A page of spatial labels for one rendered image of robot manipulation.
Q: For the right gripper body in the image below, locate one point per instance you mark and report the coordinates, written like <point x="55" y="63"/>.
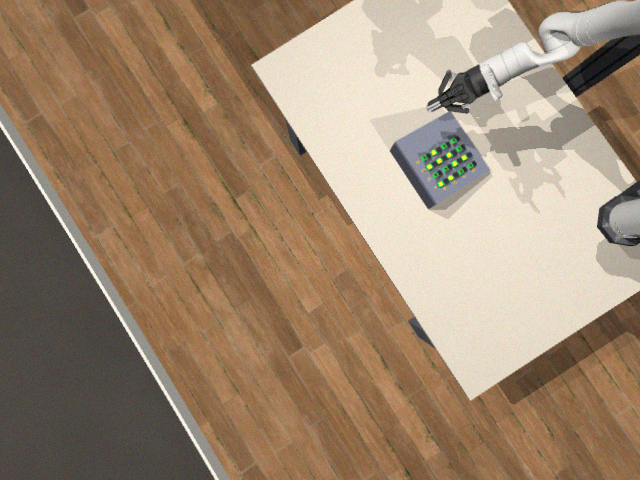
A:
<point x="477" y="81"/>

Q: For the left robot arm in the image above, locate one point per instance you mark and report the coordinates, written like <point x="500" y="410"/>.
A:
<point x="624" y="219"/>

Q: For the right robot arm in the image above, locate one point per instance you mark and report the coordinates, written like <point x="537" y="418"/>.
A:
<point x="562" y="34"/>

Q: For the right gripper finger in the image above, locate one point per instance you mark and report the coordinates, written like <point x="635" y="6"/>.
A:
<point x="451" y="107"/>
<point x="444" y="95"/>

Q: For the grey switch panel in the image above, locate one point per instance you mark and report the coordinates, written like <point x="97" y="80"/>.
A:
<point x="418" y="154"/>

